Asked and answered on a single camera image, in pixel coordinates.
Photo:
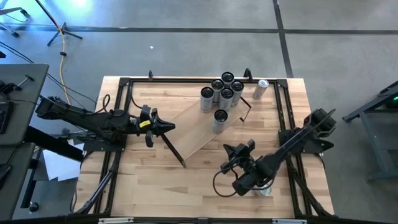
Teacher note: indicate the grey desk frame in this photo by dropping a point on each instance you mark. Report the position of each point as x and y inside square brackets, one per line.
[377, 146]

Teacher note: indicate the yellow label tag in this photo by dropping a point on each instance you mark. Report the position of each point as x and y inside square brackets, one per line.
[145, 124]

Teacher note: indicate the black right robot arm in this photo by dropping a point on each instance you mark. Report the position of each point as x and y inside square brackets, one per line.
[289, 146]

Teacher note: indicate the black keyboard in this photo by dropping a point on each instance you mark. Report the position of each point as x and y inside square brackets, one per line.
[5, 116]

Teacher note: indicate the black support beam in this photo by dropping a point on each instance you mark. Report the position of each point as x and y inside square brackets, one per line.
[53, 144]

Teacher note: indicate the silver metal bracket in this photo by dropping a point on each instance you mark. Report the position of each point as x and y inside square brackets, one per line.
[289, 221]
[115, 221]

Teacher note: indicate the Celsius Peach Vibe can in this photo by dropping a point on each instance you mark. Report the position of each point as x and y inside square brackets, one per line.
[206, 93]

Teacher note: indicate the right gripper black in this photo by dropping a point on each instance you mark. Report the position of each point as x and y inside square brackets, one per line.
[244, 163]

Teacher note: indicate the white can with blue band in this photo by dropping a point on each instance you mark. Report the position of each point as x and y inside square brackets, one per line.
[226, 95]
[217, 84]

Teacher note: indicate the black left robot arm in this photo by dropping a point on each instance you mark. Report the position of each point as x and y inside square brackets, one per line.
[77, 115]

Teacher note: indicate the slim beverage can black lid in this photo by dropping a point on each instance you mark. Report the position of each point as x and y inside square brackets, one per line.
[227, 77]
[220, 116]

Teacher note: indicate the black rail hook bracket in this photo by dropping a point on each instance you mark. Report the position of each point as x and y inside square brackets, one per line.
[150, 75]
[247, 74]

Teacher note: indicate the grey desk top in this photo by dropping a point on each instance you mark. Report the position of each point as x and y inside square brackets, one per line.
[28, 90]
[15, 174]

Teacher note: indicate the white chair base legs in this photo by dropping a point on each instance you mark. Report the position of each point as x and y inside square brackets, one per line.
[21, 12]

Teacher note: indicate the silver Celsius beverage can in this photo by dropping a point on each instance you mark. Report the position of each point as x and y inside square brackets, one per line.
[237, 86]

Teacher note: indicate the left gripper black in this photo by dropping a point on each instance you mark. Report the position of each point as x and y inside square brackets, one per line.
[146, 124]

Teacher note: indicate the white paper sheets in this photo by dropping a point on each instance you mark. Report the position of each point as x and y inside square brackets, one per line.
[59, 168]

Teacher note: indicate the black tripod stand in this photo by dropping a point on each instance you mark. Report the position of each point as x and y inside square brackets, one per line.
[63, 29]

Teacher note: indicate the black caster wheel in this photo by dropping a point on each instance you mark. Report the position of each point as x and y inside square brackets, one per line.
[33, 207]

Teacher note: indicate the black clamp tool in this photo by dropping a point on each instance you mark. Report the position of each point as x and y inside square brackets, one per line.
[9, 87]

